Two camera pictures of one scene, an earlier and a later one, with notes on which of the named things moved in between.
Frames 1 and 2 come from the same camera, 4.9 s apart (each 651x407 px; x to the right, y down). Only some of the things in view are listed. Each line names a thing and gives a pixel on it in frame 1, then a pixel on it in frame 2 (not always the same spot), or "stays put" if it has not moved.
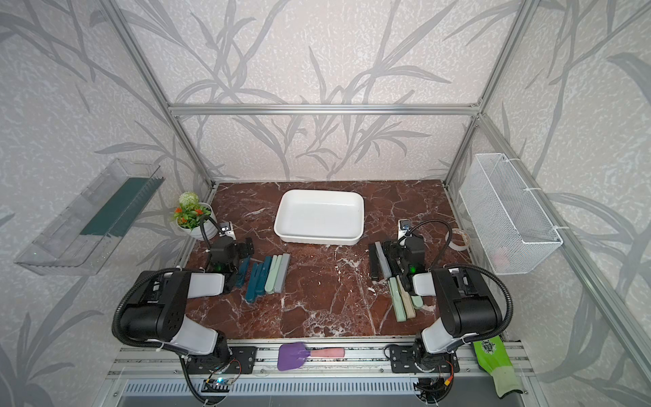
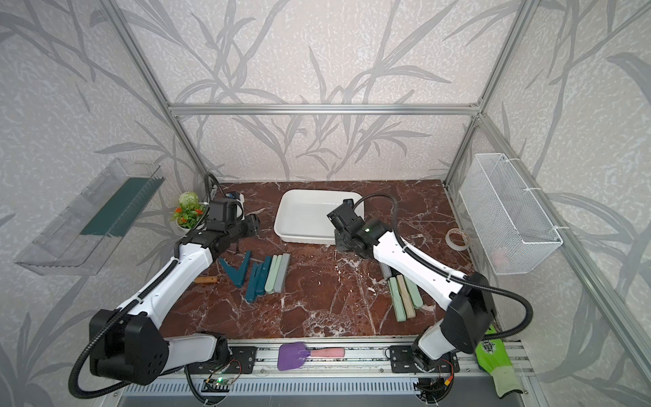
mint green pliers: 397,299 stays put
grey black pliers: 383,260 stays put
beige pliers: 406,299 stays put
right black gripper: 394,250 to 339,243
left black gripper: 242,251 to 253,223
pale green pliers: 417,301 stays put
